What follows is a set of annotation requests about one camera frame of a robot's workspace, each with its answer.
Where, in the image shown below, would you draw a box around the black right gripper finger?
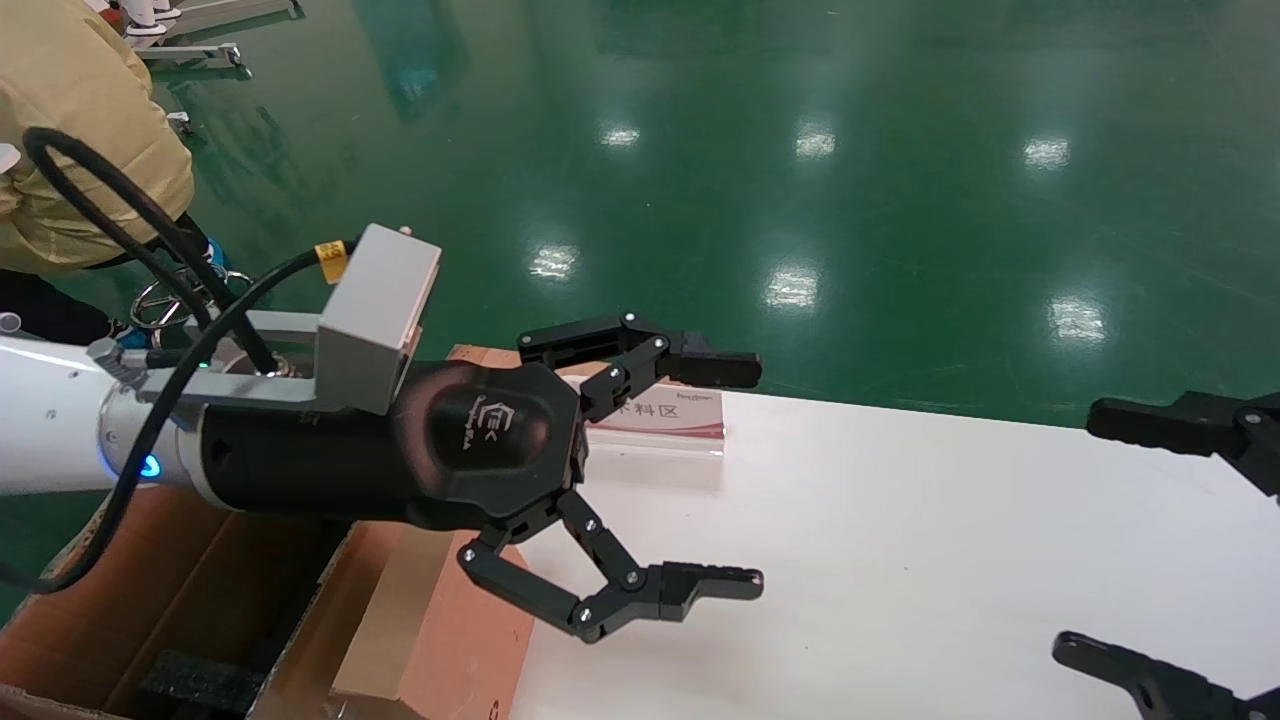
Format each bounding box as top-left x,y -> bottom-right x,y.
1085,390 -> 1280,498
1052,630 -> 1280,720

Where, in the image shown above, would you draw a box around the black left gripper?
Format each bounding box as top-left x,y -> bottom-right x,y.
200,312 -> 766,643

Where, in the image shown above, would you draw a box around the small cardboard box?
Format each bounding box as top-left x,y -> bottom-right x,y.
330,520 -> 536,720

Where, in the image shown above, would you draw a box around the large cardboard box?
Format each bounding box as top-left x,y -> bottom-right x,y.
0,480 -> 441,720

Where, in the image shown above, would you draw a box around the acrylic sign with Chinese text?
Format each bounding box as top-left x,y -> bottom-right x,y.
585,385 -> 726,459

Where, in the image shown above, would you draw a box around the black foam block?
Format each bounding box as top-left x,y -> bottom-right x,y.
135,650 -> 266,719

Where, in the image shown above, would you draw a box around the chrome stool base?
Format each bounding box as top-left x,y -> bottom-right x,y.
130,215 -> 256,336

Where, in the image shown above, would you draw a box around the white wheeled stand base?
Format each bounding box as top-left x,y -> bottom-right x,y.
95,0 -> 306,73

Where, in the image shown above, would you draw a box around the person in yellow jacket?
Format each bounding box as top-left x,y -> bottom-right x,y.
0,0 -> 196,346

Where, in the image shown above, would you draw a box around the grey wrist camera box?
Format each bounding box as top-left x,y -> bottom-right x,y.
315,223 -> 443,416

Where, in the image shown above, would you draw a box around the silver camera mount bracket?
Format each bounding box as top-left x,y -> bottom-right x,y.
90,310 -> 326,411

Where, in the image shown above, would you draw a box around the black cable with yellow tag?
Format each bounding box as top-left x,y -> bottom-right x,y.
0,238 -> 353,593

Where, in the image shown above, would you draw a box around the thick black looped cable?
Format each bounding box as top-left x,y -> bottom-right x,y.
22,127 -> 281,376

